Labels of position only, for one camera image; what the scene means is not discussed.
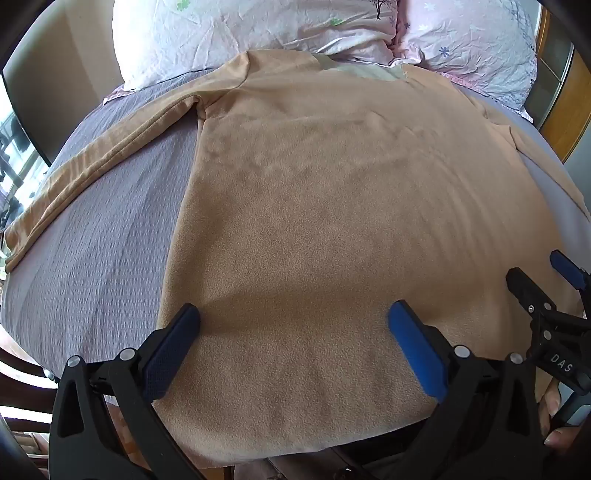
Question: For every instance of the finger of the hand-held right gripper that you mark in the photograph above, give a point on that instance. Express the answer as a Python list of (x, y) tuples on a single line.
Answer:
[(526, 287), (567, 266)]

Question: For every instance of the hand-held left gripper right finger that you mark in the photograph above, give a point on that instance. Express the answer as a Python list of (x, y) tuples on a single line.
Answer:
[(415, 348)]

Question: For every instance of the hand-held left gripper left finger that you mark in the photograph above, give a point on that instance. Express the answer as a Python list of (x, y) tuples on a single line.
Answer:
[(174, 344)]

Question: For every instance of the tan long-sleeve shirt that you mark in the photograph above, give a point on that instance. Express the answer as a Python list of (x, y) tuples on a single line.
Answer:
[(323, 207)]

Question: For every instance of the person's right hand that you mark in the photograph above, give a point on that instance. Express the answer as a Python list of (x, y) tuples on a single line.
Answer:
[(561, 438)]

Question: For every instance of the grey textured bed sheet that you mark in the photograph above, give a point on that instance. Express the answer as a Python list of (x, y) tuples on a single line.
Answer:
[(115, 230)]

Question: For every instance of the wooden cabinet with glass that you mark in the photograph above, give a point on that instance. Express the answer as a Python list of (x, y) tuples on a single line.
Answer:
[(570, 115)]

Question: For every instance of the dark wooden chair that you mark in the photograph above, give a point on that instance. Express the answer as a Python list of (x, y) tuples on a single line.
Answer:
[(21, 374)]

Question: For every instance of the pink floral pillow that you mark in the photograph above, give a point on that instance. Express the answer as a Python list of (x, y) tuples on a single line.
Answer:
[(466, 41)]

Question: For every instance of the window with railing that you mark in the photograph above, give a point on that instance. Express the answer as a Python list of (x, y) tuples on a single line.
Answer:
[(16, 152)]

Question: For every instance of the white floral pillow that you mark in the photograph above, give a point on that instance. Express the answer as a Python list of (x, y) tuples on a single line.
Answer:
[(221, 32)]

